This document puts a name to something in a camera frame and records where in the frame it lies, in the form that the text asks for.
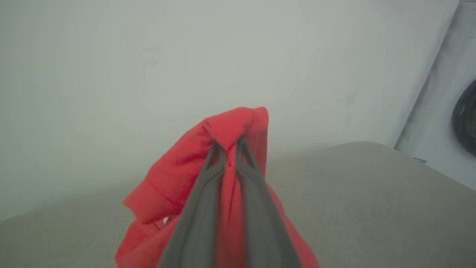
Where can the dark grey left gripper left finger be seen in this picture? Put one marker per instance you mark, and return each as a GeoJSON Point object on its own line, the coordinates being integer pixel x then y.
{"type": "Point", "coordinates": [197, 223]}

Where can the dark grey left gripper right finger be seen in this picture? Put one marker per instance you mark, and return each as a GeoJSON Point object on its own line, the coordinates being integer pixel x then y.
{"type": "Point", "coordinates": [264, 230]}

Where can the red garment with white trim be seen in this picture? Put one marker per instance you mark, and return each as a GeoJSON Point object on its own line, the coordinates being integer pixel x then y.
{"type": "Point", "coordinates": [174, 175]}

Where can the white washing machine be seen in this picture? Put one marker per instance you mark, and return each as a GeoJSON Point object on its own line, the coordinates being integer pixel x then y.
{"type": "Point", "coordinates": [435, 123]}

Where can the dark round washing machine door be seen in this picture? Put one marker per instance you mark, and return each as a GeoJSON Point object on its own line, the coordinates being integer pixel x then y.
{"type": "Point", "coordinates": [466, 119]}

